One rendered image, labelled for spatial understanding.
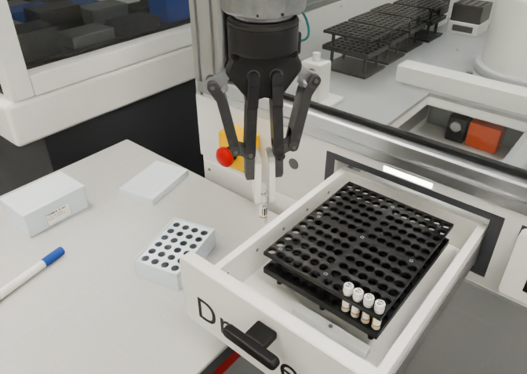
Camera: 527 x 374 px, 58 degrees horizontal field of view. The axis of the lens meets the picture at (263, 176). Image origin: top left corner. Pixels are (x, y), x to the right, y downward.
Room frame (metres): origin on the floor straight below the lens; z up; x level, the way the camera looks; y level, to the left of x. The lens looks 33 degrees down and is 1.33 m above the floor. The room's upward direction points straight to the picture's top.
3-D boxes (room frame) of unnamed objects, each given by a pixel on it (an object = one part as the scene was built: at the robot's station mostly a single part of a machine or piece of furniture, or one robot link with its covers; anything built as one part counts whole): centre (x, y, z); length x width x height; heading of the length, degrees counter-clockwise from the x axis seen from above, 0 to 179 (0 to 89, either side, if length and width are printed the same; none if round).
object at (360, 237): (0.51, -0.14, 0.87); 0.22 x 0.18 x 0.06; 140
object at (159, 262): (0.61, 0.15, 0.78); 0.12 x 0.08 x 0.04; 157
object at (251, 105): (0.50, 0.02, 1.09); 0.04 x 0.01 x 0.11; 9
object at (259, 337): (0.33, 0.01, 0.91); 0.07 x 0.04 x 0.01; 50
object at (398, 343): (0.51, -0.14, 0.86); 0.40 x 0.26 x 0.06; 140
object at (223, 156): (0.77, 0.07, 0.88); 0.04 x 0.03 x 0.04; 50
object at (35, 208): (0.74, 0.43, 0.79); 0.13 x 0.09 x 0.05; 141
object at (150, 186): (0.84, 0.23, 0.77); 0.13 x 0.09 x 0.02; 153
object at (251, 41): (0.50, 0.00, 1.16); 0.08 x 0.07 x 0.09; 99
